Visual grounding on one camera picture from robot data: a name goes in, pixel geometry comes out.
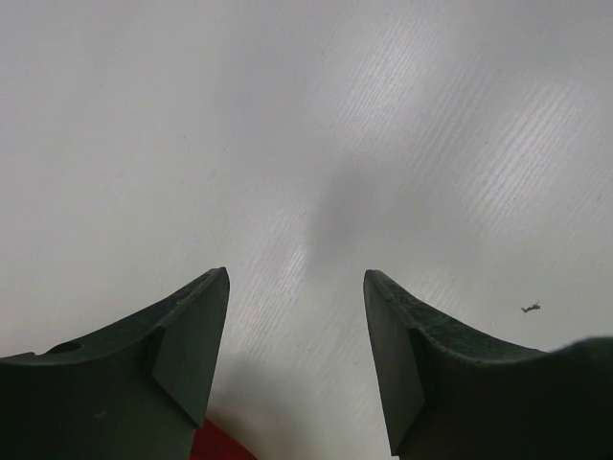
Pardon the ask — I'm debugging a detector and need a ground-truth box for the small dark debris speck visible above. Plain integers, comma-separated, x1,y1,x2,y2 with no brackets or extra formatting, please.
520,303,541,313

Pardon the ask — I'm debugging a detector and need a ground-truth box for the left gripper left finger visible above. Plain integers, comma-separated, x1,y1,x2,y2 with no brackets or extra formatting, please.
1,267,228,459

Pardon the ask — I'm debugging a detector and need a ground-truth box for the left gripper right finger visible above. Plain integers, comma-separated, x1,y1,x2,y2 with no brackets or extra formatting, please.
363,270,612,459

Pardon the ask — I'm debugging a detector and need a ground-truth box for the red skirt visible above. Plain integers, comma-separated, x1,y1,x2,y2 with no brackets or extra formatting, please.
189,419,257,460

